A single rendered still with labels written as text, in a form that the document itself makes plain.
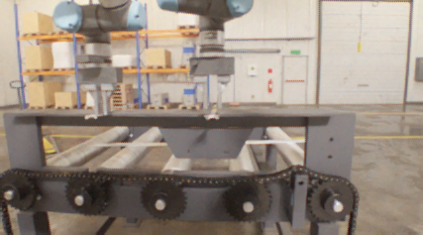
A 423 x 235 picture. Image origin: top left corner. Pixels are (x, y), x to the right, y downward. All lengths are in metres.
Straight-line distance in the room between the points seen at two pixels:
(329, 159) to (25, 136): 1.16
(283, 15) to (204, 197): 9.92
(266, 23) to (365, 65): 4.79
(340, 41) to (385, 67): 2.45
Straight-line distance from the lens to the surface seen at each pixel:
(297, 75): 10.25
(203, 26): 0.63
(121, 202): 0.96
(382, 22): 12.21
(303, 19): 10.67
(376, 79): 11.92
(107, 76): 0.73
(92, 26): 0.64
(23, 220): 1.23
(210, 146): 0.79
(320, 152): 0.85
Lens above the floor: 1.29
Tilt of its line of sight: 7 degrees down
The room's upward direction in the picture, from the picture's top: 1 degrees counter-clockwise
